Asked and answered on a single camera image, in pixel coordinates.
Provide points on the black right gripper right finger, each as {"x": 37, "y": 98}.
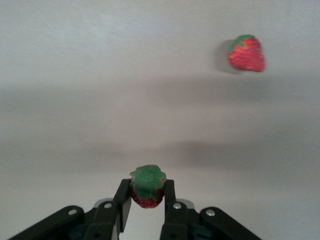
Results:
{"x": 175, "y": 220}

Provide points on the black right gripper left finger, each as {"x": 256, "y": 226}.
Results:
{"x": 105, "y": 220}

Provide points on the red strawberry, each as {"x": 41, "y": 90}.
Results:
{"x": 246, "y": 55}
{"x": 147, "y": 182}

